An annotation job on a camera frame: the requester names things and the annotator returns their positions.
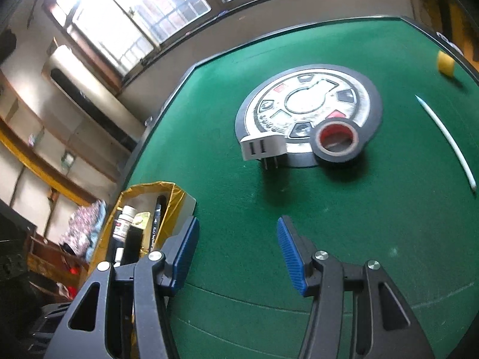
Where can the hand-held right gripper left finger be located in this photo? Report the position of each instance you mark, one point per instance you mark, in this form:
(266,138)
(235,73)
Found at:
(187,246)

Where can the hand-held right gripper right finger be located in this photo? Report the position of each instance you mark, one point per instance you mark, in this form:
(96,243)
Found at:
(292,254)

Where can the white wall charger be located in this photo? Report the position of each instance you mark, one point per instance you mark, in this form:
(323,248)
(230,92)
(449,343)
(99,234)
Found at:
(258,149)

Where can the black marker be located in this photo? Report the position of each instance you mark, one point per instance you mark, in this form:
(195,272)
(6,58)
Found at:
(157,217)

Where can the small white bottle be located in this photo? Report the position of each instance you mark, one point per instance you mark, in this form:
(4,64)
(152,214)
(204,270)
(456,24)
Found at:
(119,256)

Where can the white pill bottle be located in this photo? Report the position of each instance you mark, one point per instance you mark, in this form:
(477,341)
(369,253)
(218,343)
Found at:
(125,213)

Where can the floral patterned cloth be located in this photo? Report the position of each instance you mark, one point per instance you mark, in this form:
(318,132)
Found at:
(84,224)

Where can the black tape roll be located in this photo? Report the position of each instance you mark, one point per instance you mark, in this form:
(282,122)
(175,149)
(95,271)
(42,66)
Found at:
(336,159)

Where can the wooden crate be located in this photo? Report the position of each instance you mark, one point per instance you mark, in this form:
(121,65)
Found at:
(41,261)

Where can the white wooden cabinet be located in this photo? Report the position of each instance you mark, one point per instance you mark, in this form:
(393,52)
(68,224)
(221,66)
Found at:
(37,146)

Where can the round table control panel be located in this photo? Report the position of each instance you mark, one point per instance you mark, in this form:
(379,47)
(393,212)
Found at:
(355,82)

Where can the white pen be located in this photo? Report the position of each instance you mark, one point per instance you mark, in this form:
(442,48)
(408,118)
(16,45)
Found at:
(452,139)

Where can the white air conditioner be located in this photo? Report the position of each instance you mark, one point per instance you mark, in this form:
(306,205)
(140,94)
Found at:
(75,78)

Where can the window with metal grille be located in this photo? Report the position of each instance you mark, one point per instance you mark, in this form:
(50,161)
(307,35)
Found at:
(168,3)

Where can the yellow plastic cap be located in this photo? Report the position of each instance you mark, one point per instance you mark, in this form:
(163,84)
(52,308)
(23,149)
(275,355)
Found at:
(446,63)

